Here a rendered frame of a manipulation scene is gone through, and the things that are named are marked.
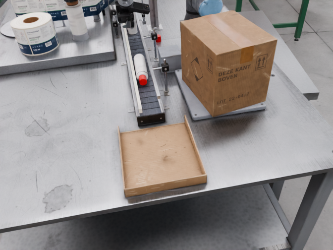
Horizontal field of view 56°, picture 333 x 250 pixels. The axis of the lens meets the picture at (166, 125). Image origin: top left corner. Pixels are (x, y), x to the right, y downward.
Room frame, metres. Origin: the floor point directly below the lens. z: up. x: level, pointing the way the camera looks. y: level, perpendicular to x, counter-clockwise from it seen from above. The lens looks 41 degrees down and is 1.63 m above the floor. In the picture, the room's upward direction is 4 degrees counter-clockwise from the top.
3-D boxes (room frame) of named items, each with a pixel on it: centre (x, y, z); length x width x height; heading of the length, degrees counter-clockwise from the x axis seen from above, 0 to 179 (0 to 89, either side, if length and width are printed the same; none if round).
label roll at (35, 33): (1.56, 0.64, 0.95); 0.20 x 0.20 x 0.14
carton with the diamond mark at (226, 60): (1.09, -0.24, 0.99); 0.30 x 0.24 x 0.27; 19
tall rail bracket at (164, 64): (1.13, 0.01, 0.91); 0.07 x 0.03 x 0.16; 98
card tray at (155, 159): (0.75, 0.03, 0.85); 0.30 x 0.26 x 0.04; 8
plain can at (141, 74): (1.21, 0.09, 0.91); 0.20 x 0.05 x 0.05; 6
